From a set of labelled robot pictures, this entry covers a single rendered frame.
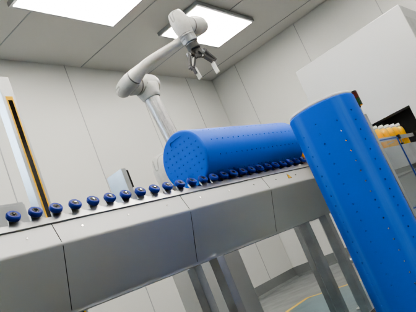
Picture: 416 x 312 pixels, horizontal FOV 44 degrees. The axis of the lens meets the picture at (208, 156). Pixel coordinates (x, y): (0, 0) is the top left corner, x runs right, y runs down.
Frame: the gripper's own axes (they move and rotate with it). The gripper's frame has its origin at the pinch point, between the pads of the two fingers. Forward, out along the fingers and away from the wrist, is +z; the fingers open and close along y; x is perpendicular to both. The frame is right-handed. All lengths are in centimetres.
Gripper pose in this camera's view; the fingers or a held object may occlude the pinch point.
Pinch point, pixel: (208, 74)
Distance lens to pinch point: 290.2
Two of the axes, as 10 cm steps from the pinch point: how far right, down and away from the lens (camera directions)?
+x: 4.9, -3.5, -7.9
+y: -7.2, 3.4, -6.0
